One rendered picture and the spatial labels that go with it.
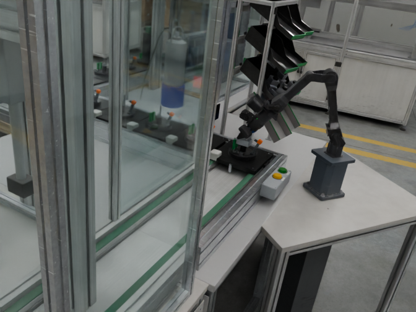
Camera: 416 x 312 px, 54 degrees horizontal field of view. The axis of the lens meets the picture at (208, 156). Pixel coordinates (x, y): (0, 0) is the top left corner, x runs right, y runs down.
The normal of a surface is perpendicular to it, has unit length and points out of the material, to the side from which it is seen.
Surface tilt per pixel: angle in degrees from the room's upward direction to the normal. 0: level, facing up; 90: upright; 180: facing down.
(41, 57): 90
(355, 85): 90
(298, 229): 0
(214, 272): 0
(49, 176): 90
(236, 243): 0
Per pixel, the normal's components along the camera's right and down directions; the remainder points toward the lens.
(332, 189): 0.43, 0.44
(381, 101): -0.33, 0.38
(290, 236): 0.11, -0.89
